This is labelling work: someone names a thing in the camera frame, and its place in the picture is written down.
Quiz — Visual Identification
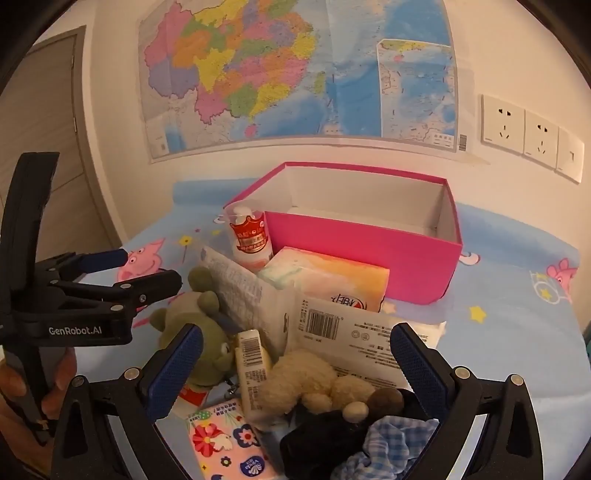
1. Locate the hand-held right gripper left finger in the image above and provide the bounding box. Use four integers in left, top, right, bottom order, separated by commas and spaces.
50, 323, 205, 480

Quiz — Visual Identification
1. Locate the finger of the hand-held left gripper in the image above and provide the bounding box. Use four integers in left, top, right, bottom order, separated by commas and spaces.
59, 269, 183, 318
36, 248, 131, 281

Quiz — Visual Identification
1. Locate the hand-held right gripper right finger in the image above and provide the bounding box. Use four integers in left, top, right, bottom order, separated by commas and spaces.
389, 322, 546, 480

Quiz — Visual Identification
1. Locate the white packet red green print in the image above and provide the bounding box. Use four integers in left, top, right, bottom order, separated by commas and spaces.
173, 385, 211, 418

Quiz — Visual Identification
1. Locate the green plush frog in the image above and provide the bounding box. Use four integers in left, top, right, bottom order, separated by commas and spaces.
151, 267, 236, 386

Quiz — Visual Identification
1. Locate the small yellow box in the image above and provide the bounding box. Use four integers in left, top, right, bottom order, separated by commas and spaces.
235, 329, 278, 416

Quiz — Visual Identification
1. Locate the blue checked cloth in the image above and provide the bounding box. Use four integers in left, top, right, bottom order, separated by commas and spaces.
330, 415, 440, 480

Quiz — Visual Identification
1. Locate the pink floral tissue pack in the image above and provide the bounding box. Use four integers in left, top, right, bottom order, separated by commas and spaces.
186, 398, 284, 480

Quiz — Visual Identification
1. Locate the beige plush toy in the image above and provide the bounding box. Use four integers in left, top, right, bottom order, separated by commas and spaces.
256, 348, 404, 423

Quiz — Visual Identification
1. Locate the black cloth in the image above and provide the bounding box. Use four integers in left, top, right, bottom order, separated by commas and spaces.
280, 388, 430, 480

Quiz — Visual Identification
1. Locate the pink cardboard box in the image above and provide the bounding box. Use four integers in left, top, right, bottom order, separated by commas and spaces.
223, 161, 463, 306

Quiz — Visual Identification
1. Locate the person's left hand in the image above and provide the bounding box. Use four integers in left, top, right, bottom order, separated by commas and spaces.
0, 347, 78, 472

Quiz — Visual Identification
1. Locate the white barcode packet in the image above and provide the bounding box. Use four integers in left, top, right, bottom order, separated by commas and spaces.
281, 295, 448, 391

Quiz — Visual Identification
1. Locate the white printed packet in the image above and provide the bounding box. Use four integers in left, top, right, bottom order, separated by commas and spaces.
199, 246, 296, 356

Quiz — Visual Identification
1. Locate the white bottle red label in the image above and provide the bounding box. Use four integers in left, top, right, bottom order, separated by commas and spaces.
224, 200, 274, 272

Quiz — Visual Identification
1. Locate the rainbow tissue pack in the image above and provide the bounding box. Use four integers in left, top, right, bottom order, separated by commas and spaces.
257, 247, 390, 315

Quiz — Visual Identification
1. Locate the grey wooden door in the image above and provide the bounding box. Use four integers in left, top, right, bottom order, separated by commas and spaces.
0, 25, 123, 259

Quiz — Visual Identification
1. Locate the colourful wall map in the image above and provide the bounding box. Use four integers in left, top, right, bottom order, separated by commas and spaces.
139, 0, 490, 164

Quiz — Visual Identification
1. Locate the white wall socket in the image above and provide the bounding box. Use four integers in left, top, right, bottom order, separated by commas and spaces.
523, 110, 560, 162
480, 93, 526, 149

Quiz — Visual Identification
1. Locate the white wall switch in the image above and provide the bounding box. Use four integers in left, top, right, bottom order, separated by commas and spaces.
555, 127, 585, 184

